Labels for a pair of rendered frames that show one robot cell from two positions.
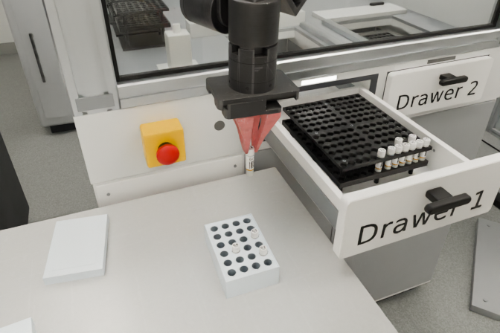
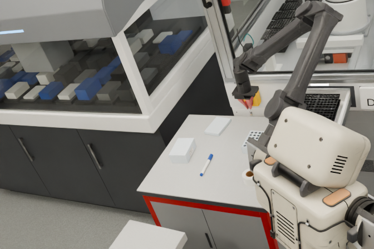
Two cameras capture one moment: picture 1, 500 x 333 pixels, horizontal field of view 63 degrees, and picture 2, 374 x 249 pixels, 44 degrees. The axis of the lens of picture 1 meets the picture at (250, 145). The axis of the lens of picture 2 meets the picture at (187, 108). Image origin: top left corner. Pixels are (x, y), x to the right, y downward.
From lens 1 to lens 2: 1.64 m
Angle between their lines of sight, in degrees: 48
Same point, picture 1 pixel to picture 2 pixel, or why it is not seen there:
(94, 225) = (225, 121)
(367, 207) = not seen: hidden behind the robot
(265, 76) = (242, 89)
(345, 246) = not seen: hidden behind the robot
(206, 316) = (234, 155)
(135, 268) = (227, 137)
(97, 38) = (230, 60)
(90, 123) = (229, 86)
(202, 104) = (267, 86)
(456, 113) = not seen: outside the picture
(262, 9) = (237, 74)
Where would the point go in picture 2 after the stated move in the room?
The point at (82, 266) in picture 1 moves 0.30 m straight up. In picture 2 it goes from (214, 131) to (197, 80)
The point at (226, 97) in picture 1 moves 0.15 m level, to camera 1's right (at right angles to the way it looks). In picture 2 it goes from (234, 93) to (261, 100)
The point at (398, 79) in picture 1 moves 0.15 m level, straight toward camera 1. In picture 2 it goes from (363, 91) to (334, 105)
